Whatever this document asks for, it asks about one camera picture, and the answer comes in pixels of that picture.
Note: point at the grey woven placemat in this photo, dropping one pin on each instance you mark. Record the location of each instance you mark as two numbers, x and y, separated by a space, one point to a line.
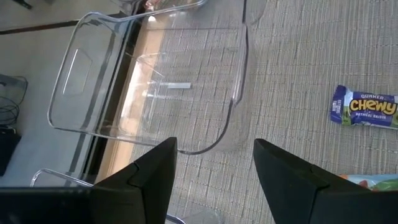
295 62

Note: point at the black floor box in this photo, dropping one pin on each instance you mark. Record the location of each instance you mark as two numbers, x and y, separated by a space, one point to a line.
7 149

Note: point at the black floor object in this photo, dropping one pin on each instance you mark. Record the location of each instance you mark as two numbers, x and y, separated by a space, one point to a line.
22 3

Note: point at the green orange granola bar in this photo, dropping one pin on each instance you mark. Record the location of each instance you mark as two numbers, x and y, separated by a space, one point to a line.
382 183

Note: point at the red granola bar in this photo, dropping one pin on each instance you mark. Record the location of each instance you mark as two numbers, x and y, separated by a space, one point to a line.
152 4

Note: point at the purple Quaker Chewy granola bar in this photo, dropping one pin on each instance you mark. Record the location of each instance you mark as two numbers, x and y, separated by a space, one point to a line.
367 109

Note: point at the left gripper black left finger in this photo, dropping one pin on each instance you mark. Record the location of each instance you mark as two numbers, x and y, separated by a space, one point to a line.
140 186

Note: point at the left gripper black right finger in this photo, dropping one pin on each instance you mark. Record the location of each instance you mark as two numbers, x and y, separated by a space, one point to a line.
295 193

